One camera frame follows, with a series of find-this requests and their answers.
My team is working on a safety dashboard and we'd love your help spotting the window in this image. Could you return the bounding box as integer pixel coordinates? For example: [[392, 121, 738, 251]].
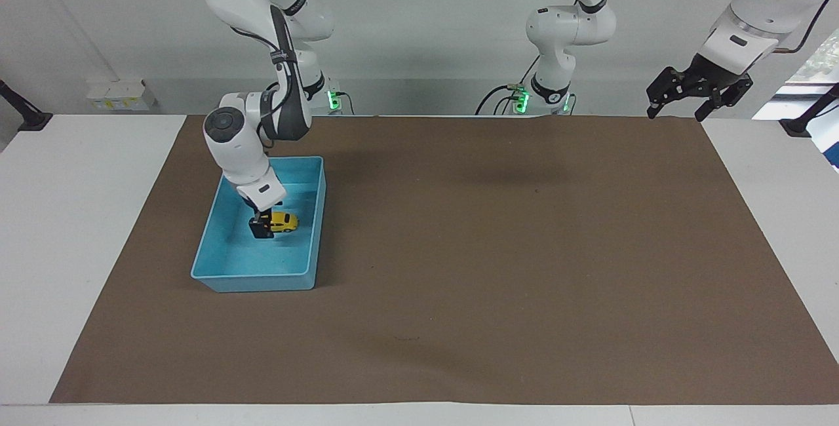
[[752, 29, 839, 121]]

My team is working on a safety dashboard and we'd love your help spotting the black stand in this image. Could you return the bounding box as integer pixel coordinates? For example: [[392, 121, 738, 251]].
[[0, 79, 54, 132], [779, 83, 839, 138]]

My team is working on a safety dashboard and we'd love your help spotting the light blue plastic bin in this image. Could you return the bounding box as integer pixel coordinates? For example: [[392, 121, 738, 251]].
[[191, 155, 327, 294]]

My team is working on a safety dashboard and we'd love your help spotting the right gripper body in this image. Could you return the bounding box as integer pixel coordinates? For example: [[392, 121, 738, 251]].
[[237, 191, 264, 218]]

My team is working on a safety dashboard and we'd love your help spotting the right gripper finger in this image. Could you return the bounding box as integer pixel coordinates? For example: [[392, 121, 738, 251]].
[[248, 214, 275, 241]]

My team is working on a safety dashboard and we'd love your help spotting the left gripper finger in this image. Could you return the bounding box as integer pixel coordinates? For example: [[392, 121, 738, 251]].
[[646, 66, 706, 119], [694, 75, 754, 123]]

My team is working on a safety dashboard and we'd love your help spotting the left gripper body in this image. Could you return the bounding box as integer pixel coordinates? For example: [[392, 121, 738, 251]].
[[684, 52, 746, 90]]

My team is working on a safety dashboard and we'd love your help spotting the black cable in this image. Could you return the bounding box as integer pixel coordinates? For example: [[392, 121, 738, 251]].
[[772, 0, 839, 55], [229, 25, 296, 149], [475, 83, 526, 116]]

